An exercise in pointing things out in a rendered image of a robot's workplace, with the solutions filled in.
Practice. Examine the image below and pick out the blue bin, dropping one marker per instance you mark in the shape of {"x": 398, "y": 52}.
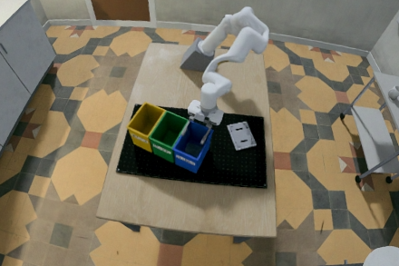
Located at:
{"x": 194, "y": 135}

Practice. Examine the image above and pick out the yellow open-top bin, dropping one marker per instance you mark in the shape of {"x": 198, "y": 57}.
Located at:
{"x": 143, "y": 123}

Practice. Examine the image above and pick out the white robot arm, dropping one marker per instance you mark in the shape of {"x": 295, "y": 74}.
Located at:
{"x": 248, "y": 38}

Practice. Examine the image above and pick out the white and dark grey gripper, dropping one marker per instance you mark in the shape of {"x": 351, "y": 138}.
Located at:
{"x": 215, "y": 118}

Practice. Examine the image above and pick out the green bin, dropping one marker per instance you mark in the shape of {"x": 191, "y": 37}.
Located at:
{"x": 167, "y": 132}

